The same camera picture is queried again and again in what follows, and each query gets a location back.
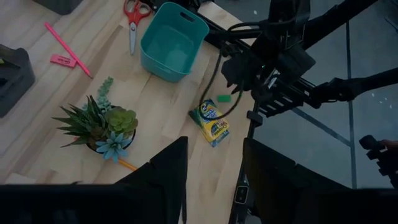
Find small grey plastic bin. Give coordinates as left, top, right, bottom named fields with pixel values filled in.
left=32, top=0, right=83, bottom=16
left=0, top=44, right=35, bottom=118

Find person's hand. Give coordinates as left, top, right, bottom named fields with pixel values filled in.
left=381, top=139, right=398, bottom=150

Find table edge camera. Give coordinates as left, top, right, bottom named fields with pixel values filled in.
left=234, top=185, right=249, bottom=205

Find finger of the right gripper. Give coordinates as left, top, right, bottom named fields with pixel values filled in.
left=222, top=57, right=259, bottom=91

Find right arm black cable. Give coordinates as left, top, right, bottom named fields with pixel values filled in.
left=198, top=43, right=245, bottom=121

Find orange pencil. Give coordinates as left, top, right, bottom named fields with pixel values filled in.
left=118, top=157, right=138, bottom=172

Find yellow green crayon box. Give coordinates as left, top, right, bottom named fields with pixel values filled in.
left=188, top=98, right=230, bottom=148

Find succulent plant in black pot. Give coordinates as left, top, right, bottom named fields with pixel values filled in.
left=52, top=77, right=139, bottom=164

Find pink eraser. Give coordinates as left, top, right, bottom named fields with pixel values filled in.
left=49, top=54, right=77, bottom=68

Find black handheld device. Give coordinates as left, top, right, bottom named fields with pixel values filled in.
left=359, top=134, right=398, bottom=189

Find red handled scissors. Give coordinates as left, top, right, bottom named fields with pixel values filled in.
left=123, top=0, right=152, bottom=56

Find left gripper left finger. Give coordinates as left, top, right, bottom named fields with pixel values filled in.
left=116, top=136, right=189, bottom=224

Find pink marker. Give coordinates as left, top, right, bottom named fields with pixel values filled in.
left=44, top=21, right=93, bottom=79

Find teal plastic bin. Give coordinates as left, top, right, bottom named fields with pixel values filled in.
left=139, top=2, right=210, bottom=83

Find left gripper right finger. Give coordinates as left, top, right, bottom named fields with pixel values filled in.
left=243, top=138, right=354, bottom=215

